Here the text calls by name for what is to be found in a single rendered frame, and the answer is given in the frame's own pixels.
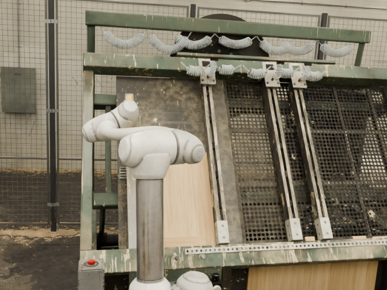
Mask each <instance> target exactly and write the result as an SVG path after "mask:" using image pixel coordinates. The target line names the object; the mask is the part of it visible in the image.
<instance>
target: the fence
mask: <svg viewBox="0 0 387 290"><path fill-rule="evenodd" d="M127 95H132V100H134V98H133V94H125V97H124V98H125V100H127ZM127 225H128V249H136V179H135V178H134V177H133V176H132V173H131V170H130V168H129V167H127Z"/></svg>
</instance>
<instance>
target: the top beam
mask: <svg viewBox="0 0 387 290"><path fill-rule="evenodd" d="M198 59H202V58H181V57H168V56H147V55H125V54H103V53H91V52H84V53H83V72H84V70H93V71H94V75H121V76H135V77H163V78H190V79H200V75H199V76H198V75H197V77H196V76H193V75H192V76H191V75H189V73H188V74H187V71H186V69H187V68H185V67H184V66H183V65H182V64H181V62H182V63H183V64H184V65H185V66H186V67H189V66H199V62H198ZM215 62H216V64H215V65H217V66H218V67H220V66H221V65H223V64H224V65H232V66H233V67H234V68H236V67H238V66H239V65H241V66H240V67H238V68H237V69H235V71H234V74H233V75H222V74H219V71H218V70H219V69H218V68H216V71H215V79H217V80H232V81H260V82H264V80H265V79H264V78H262V79H252V78H250V77H248V74H247V72H248V71H247V70H246V69H245V68H244V67H243V66H242V65H244V66H245V67H246V68H247V69H248V70H250V69H251V68H254V69H256V70H258V69H261V68H262V69H263V66H262V62H258V61H246V60H224V59H218V61H215ZM308 67H310V71H312V72H316V71H319V72H320V73H323V72H324V71H325V70H326V69H328V70H327V71H326V72H325V73H323V74H322V79H321V80H320V81H316V82H315V81H314V82H313V81H312V82H311V81H307V80H306V83H315V84H329V85H357V86H384V85H385V84H387V68H379V67H357V66H335V65H323V64H312V65H311V66H308ZM279 82H287V83H290V82H291V78H279Z"/></svg>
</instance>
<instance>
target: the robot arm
mask: <svg viewBox="0 0 387 290"><path fill-rule="evenodd" d="M138 119H139V107H138V106H137V104H136V103H135V101H133V100H125V101H123V102H122V103H121V104H120V105H119V106H118V107H117V108H115V109H114V110H112V111H110V112H108V113H105V114H102V115H99V116H97V117H95V118H93V119H91V120H89V121H88V122H87V123H86V124H85V125H84V126H83V127H82V133H83V135H84V138H85V140H86V141H87V142H90V143H94V142H102V141H105V142H107V141H110V140H121V141H120V144H119V158H120V160H121V162H122V163H123V164H124V165H125V166H127V167H129V168H130V170H131V173H132V176H133V177H134V178H135V179H136V278H135V279H134V280H133V281H132V283H131V284H130V287H129V290H214V289H213V285H212V283H211V281H210V280H209V278H208V277H207V275H206V274H204V273H201V272H197V271H190V272H187V273H184V274H183V275H181V276H180V277H179V278H178V279H177V283H176V284H175V285H173V286H171V287H170V283H169V281H168V280H167V279H166V278H165V277H164V178H165V176H166V174H167V171H168V169H169V165H180V164H185V163H187V164H189V165H191V164H196V163H199V162H200V161H201V160H202V159H203V158H204V155H205V150H204V145H203V144H202V142H201V141H200V140H199V139H198V138H197V137H196V136H194V135H193V134H191V133H189V132H186V131H182V130H179V129H173V128H167V127H161V126H146V127H135V126H136V123H137V121H138Z"/></svg>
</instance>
